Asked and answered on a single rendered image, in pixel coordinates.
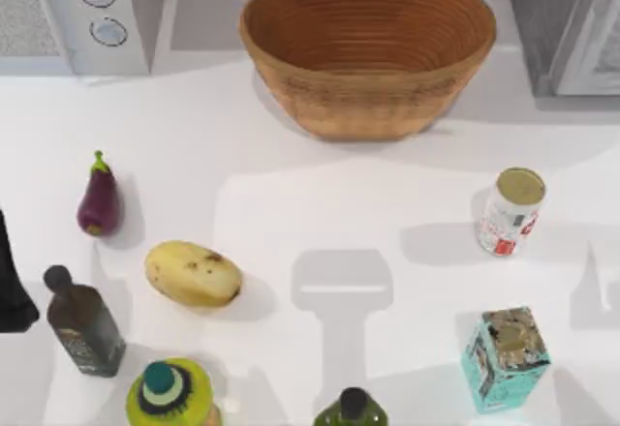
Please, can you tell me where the yellow potato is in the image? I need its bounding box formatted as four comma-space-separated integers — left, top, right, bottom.
143, 240, 244, 308

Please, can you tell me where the brown woven basket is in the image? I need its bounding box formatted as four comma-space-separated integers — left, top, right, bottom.
238, 0, 498, 143

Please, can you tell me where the red and white can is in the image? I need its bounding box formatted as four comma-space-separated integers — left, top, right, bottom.
477, 167, 547, 258

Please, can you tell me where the purple eggplant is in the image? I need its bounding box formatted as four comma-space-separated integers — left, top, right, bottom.
77, 150, 120, 237

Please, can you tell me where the green bottle with black cap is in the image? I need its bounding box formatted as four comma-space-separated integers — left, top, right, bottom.
312, 386, 388, 426

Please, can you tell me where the yellow-green bottle with teal cap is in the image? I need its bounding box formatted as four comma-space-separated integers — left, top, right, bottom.
126, 357, 223, 426

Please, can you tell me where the teal patterned carton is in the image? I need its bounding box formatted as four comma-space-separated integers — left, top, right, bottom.
461, 305, 553, 415

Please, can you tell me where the dark square glass bottle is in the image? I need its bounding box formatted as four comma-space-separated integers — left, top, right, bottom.
43, 264, 127, 379

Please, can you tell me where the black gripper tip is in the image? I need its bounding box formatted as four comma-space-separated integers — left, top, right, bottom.
0, 209, 41, 334

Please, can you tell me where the pale microwave oven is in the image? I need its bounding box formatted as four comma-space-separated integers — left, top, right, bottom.
0, 0, 171, 76

